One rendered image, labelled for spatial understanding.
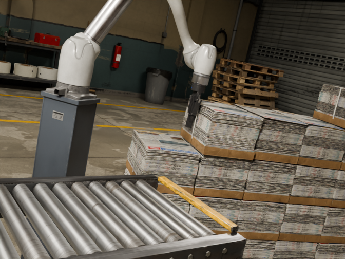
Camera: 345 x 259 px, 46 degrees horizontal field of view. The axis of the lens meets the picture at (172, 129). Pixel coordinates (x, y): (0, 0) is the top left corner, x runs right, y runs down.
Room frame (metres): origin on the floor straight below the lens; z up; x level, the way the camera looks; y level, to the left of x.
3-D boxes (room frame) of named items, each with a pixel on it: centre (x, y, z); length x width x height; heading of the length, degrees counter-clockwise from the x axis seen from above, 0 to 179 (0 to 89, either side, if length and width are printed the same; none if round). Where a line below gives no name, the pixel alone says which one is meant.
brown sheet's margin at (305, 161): (2.39, -0.79, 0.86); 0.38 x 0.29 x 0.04; 18
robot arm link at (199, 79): (2.15, -0.09, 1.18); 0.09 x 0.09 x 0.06
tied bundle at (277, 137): (2.30, -0.51, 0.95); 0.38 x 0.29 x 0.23; 20
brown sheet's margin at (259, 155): (2.30, -0.51, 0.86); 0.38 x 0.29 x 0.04; 20
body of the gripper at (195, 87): (2.15, -0.09, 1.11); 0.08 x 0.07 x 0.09; 19
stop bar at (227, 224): (1.36, -0.13, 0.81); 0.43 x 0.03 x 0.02; 37
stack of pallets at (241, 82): (8.97, -1.38, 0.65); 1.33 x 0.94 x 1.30; 131
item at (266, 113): (2.29, -0.52, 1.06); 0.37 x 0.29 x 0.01; 20
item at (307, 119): (2.41, -0.78, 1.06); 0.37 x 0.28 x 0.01; 18
